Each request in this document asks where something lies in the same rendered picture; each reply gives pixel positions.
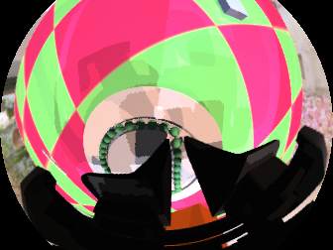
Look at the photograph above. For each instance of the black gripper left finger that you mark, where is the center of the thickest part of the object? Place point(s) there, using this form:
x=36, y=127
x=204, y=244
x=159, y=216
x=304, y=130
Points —
x=149, y=184

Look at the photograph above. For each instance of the white round tray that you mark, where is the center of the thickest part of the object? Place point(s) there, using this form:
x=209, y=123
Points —
x=127, y=151

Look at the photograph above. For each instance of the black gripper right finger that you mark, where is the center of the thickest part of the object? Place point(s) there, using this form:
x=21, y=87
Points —
x=220, y=172

